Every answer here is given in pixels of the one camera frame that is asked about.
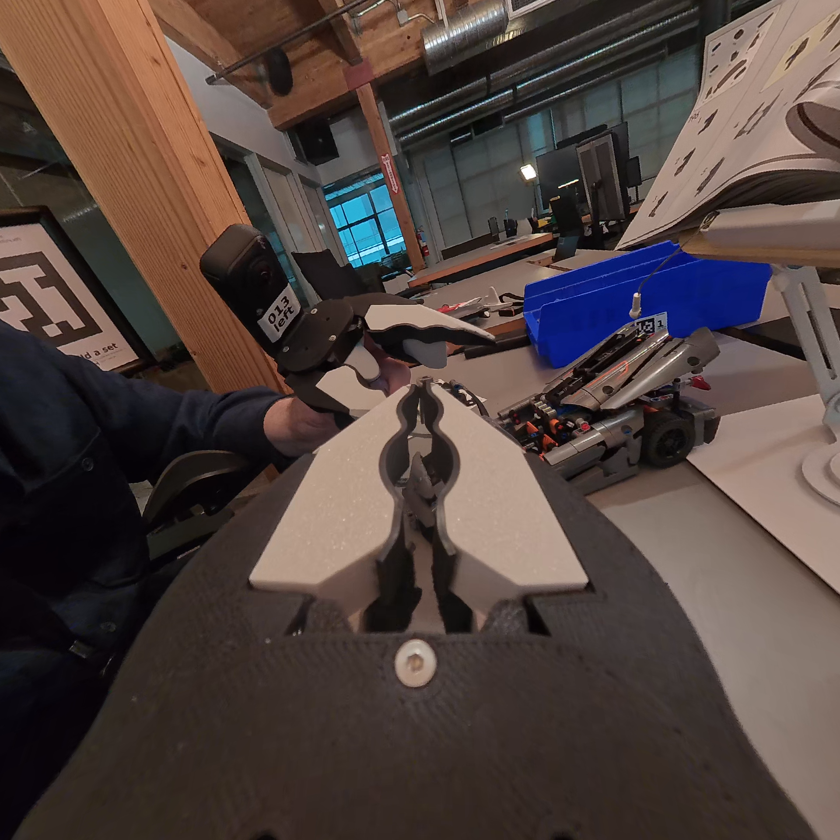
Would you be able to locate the grey curved lego panel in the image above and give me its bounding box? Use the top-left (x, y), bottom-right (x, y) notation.
top-left (400, 451), bottom-right (445, 550)

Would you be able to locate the toy space shuttle model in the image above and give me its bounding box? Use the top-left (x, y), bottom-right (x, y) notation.
top-left (435, 287), bottom-right (526, 320)

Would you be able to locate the blue storage bin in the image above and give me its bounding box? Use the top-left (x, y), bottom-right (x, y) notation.
top-left (523, 240), bottom-right (772, 368)

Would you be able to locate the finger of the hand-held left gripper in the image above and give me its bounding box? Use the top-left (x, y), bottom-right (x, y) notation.
top-left (361, 303), bottom-right (497, 363)
top-left (314, 366), bottom-right (403, 421)

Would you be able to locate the window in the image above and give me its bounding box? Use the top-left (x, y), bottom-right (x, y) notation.
top-left (326, 185), bottom-right (404, 265)

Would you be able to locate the black computer monitor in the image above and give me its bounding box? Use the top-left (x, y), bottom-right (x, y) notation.
top-left (535, 123), bottom-right (643, 232)

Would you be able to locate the narrow wooden post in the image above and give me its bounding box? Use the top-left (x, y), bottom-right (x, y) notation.
top-left (344, 66), bottom-right (427, 271)

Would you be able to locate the person's dark clothing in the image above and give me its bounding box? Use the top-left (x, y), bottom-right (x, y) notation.
top-left (0, 320), bottom-right (217, 828)

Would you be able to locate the thin wire with white tip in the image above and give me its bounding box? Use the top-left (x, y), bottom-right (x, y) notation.
top-left (630, 217), bottom-right (716, 320)

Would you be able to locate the person's left hand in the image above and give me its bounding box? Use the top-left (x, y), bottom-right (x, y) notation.
top-left (268, 333), bottom-right (413, 458)

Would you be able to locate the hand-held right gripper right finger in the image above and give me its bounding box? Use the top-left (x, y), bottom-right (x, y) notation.
top-left (420, 379), bottom-right (589, 634)

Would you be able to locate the lego car model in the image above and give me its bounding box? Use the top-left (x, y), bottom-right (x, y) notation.
top-left (449, 326), bottom-right (721, 496)

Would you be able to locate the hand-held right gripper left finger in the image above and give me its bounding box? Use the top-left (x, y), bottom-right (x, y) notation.
top-left (248, 386), bottom-right (421, 634)

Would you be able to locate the black office chair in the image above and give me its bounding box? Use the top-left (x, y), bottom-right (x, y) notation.
top-left (141, 449), bottom-right (263, 562)

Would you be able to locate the wooden desk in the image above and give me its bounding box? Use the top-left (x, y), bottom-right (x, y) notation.
top-left (407, 233), bottom-right (557, 290)

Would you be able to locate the white book stand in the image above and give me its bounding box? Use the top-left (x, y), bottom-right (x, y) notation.
top-left (682, 200), bottom-right (840, 595)

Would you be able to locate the framed printed sign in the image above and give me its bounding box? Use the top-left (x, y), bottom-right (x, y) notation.
top-left (0, 206), bottom-right (157, 376)

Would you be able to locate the wide wooden post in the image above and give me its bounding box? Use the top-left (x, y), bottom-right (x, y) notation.
top-left (0, 0), bottom-right (284, 395)

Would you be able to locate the lego instruction booklet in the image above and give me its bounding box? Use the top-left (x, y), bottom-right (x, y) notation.
top-left (617, 0), bottom-right (840, 252)

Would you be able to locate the black wall speaker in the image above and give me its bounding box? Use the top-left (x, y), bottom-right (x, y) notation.
top-left (292, 121), bottom-right (341, 166)

